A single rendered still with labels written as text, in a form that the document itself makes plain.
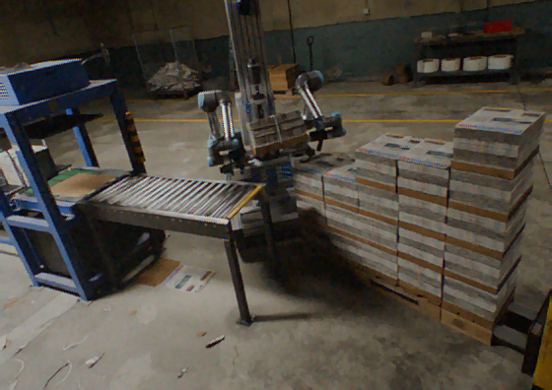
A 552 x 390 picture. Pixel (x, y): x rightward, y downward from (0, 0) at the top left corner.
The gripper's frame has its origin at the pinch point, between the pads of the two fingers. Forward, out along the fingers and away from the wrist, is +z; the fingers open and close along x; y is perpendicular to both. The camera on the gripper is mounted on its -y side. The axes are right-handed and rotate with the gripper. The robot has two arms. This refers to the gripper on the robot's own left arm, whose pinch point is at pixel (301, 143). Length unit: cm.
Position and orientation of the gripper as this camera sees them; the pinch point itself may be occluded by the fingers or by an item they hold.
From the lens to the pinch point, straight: 289.1
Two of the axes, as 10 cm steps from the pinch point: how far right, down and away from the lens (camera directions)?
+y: -2.2, -9.7, -0.7
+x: 2.0, 0.3, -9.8
